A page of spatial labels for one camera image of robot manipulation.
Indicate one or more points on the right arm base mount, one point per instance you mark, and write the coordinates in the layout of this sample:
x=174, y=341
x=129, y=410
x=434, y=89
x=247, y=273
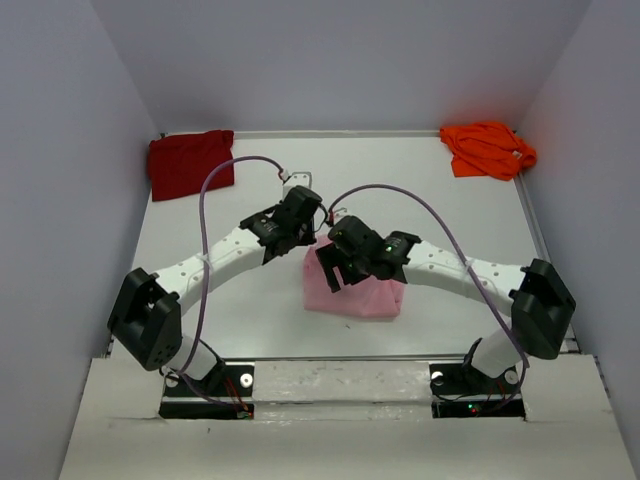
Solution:
x=460, y=392

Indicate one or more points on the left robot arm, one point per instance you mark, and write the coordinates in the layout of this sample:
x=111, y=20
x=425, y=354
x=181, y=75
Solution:
x=147, y=315

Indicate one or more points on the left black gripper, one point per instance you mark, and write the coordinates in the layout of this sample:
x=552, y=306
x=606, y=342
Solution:
x=308, y=237

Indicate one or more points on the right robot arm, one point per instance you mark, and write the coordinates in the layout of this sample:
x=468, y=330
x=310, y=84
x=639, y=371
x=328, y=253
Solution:
x=532, y=303

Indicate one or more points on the pink t shirt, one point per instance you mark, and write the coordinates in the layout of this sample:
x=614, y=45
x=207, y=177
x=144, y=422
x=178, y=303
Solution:
x=370, y=299

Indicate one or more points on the orange t shirt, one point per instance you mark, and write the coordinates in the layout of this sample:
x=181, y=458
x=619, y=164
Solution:
x=487, y=149

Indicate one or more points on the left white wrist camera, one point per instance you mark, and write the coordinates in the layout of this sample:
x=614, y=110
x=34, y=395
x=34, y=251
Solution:
x=295, y=179

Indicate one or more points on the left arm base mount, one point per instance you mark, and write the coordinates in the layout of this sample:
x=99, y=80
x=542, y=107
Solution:
x=228, y=395

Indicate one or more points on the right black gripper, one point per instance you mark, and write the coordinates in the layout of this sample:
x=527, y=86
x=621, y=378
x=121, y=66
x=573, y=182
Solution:
x=331, y=255

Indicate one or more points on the dark red folded t shirt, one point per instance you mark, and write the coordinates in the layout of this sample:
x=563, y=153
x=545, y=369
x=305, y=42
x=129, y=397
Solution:
x=177, y=165

